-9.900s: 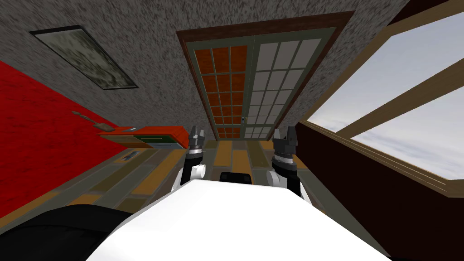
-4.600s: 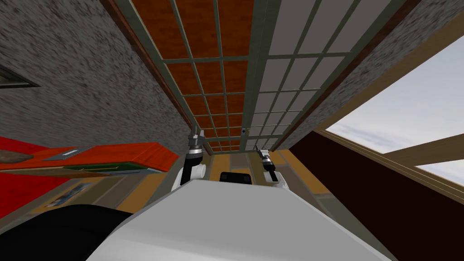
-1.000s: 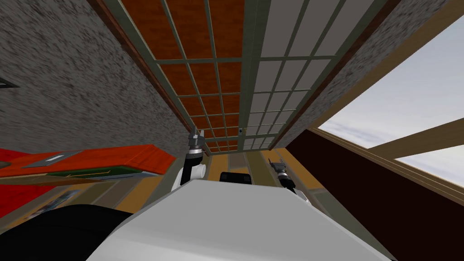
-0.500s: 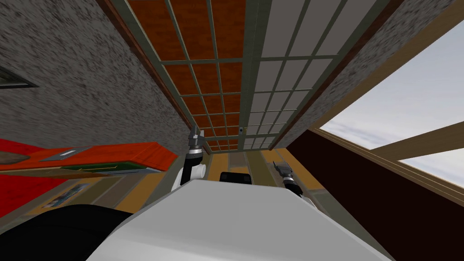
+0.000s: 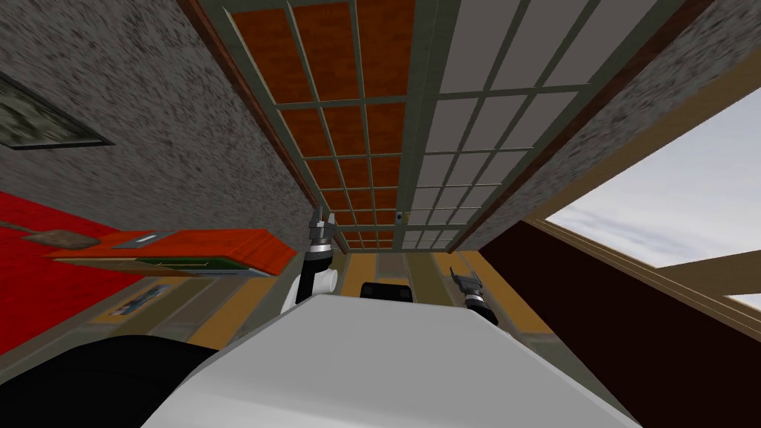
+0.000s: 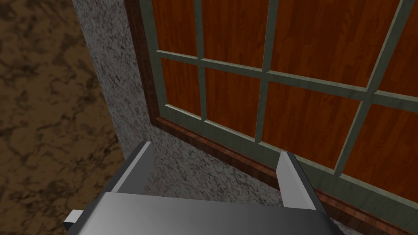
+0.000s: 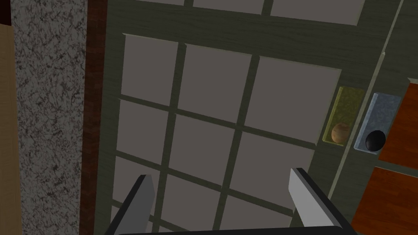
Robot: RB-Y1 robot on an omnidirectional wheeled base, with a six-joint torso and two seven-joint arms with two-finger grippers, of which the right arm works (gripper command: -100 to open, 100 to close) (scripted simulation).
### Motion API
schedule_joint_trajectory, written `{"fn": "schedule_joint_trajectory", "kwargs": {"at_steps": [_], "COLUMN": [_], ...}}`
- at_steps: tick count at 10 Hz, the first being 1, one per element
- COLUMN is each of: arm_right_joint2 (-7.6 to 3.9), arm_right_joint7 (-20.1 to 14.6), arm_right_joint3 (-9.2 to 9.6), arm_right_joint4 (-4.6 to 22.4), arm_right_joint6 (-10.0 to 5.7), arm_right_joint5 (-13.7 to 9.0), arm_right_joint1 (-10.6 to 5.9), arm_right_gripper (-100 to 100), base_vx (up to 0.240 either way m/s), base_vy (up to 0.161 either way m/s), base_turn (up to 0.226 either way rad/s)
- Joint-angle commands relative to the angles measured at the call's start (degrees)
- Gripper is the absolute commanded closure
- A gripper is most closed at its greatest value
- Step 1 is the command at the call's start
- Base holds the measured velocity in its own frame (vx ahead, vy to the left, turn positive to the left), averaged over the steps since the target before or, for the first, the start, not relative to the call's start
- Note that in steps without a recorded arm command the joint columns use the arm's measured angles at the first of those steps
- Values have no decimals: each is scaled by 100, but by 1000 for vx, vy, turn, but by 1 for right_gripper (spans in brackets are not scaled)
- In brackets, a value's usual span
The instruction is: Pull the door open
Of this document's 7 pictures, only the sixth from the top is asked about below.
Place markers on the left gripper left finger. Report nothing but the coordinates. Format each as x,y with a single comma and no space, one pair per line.
135,171

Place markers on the green-framed paned door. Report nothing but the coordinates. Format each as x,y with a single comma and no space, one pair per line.
294,81

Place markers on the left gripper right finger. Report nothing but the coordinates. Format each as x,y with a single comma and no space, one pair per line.
292,186

